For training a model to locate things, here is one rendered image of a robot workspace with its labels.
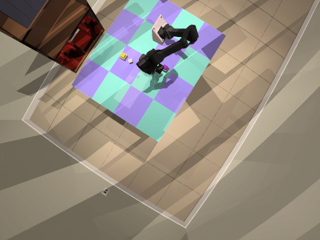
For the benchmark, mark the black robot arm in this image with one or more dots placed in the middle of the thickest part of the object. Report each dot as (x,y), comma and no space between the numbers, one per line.
(155,57)

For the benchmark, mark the yellow button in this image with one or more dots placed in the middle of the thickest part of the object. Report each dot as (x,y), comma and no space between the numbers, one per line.
(123,56)

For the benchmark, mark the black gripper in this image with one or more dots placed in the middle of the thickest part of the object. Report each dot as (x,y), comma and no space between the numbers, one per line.
(158,68)

